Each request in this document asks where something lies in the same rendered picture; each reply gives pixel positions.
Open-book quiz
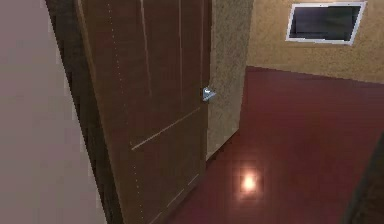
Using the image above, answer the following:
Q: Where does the brown wooden room door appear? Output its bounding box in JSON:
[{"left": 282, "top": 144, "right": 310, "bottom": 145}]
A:
[{"left": 45, "top": 0, "right": 213, "bottom": 224}]

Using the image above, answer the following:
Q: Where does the silver door handle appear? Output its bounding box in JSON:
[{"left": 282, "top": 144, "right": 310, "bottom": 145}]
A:
[{"left": 202, "top": 86, "right": 217, "bottom": 103}]

